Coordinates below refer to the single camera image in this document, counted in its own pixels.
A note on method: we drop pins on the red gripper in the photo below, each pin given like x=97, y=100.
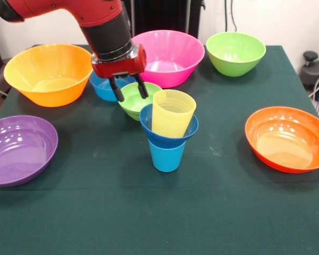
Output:
x=119, y=67

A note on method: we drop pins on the small green plastic bowl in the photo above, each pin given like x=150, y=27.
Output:
x=131, y=102

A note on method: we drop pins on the translucent yellow plastic cup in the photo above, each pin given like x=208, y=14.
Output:
x=170, y=119

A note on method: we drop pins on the light blue plastic cup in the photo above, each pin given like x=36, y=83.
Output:
x=166, y=159

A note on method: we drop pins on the large green plastic bowl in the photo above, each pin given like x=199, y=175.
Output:
x=235, y=50

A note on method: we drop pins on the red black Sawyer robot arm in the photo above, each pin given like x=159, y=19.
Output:
x=103, y=29

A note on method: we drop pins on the translucent light blue bowl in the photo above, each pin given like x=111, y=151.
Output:
x=102, y=89

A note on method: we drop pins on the large pink plastic bowl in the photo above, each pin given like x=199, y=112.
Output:
x=172, y=50

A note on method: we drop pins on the large yellow plastic bowl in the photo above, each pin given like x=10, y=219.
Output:
x=48, y=63

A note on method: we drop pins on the shallow purple plastic bowl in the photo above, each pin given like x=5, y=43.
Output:
x=18, y=151

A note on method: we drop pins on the dark green tablecloth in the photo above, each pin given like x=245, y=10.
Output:
x=159, y=212

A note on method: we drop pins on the shallow orange plastic bowl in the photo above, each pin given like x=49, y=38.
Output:
x=287, y=140

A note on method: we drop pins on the black knob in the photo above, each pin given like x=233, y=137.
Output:
x=310, y=56

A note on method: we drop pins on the black round base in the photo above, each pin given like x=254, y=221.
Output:
x=317, y=71

